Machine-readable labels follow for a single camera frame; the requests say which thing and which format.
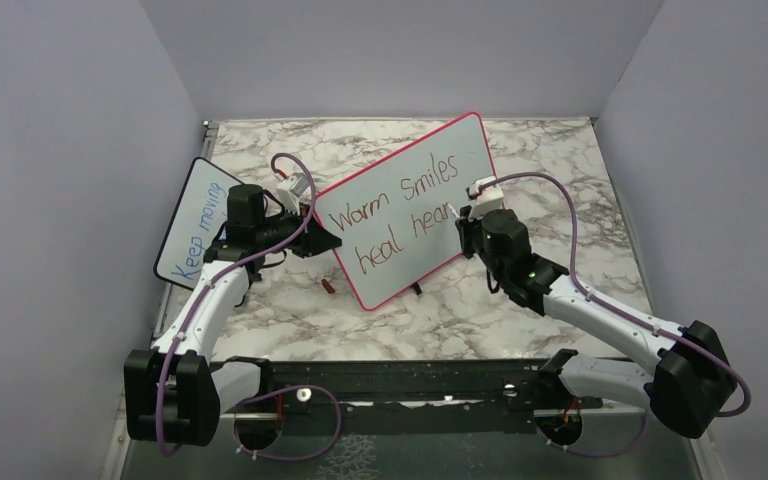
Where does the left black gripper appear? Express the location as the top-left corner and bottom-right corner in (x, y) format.
(255, 201), (340, 257)

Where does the brown marker cap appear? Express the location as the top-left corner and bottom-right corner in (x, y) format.
(321, 279), (336, 295)

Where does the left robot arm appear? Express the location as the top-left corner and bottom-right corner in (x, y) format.
(123, 180), (342, 456)

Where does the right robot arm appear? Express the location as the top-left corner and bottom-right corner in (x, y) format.
(455, 206), (738, 438)

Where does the pink framed whiteboard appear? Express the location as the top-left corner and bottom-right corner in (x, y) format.
(315, 112), (496, 311)

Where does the black framed written whiteboard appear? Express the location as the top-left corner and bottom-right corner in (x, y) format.
(153, 157), (240, 290)

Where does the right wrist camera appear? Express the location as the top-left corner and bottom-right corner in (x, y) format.
(466, 176), (504, 221)

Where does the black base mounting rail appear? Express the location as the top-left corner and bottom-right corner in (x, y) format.
(224, 359), (602, 436)

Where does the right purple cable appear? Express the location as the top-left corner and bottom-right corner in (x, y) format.
(466, 172), (753, 419)

